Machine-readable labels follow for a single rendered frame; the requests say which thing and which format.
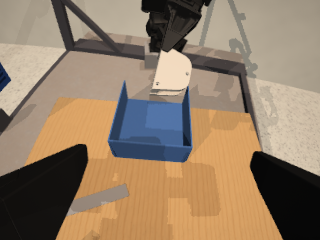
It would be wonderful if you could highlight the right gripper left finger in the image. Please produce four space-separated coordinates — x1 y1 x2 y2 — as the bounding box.
0 144 88 240

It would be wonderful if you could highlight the black metal overhead frame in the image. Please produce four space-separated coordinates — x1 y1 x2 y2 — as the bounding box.
51 0 123 53

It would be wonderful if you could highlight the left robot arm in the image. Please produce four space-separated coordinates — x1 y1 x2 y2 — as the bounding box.
141 0 168 53

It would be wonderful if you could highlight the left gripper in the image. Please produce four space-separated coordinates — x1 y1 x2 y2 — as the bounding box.
153 0 212 54

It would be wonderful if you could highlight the grey flat bar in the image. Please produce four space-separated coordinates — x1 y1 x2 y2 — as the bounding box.
67 184 129 216

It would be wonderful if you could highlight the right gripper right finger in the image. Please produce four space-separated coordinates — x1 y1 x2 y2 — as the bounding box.
250 151 320 240

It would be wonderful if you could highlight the blue open-top tray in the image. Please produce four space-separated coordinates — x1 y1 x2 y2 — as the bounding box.
108 86 193 163

